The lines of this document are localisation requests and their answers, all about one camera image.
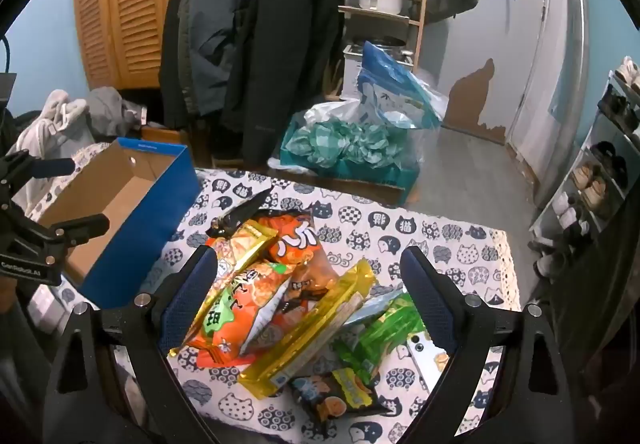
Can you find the green snack packet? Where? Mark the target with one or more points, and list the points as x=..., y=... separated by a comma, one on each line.
x=380, y=336

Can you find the dark pot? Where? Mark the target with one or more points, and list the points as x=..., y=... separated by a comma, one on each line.
x=380, y=42

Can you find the light blue snack packet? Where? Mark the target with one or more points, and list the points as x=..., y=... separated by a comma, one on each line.
x=377, y=300

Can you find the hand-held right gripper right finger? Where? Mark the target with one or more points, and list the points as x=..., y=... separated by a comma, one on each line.
x=425, y=299

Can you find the gold snack packet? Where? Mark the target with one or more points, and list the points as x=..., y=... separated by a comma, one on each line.
x=320, y=324

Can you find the grey jacket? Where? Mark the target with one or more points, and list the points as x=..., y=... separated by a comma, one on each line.
x=202, y=9

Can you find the orange packet with white characters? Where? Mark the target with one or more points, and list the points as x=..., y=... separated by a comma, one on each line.
x=297, y=239

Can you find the grey shoe rack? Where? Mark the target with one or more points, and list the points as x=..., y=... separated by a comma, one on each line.
x=600, y=124

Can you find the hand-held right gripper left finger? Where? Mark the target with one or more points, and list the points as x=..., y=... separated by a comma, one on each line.
x=191, y=295

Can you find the white plastic bag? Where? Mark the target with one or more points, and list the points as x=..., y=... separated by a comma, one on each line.
x=320, y=112

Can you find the orange packet with yellow edge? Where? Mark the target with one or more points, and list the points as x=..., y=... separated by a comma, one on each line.
x=245, y=244

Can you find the cat print tablecloth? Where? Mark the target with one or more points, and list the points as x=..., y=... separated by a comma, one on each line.
x=450, y=249

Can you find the bunch of green plastic bags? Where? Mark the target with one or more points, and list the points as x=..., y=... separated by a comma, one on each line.
x=345, y=139

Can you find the white hoodie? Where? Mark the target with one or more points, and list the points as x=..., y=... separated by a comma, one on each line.
x=50, y=122

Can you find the blue zip bag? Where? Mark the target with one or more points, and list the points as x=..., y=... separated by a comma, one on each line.
x=395, y=89

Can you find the black coat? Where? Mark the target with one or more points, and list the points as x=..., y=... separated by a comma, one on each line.
x=285, y=54

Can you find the white door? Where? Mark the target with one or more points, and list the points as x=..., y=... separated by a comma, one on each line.
x=545, y=49

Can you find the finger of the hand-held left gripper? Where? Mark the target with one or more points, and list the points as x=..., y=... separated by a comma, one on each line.
x=55, y=167
x=82, y=226

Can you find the red snack packet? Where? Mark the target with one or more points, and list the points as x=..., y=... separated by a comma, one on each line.
x=227, y=319

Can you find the grey cloth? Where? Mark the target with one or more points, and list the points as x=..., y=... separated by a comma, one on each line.
x=107, y=112

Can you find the black and orange snack packet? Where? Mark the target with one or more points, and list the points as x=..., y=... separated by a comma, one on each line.
x=335, y=394

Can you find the rows of shoes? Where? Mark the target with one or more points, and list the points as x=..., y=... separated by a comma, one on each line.
x=592, y=184

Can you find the blue cardboard box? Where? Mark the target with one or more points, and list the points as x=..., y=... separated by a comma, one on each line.
x=145, y=219

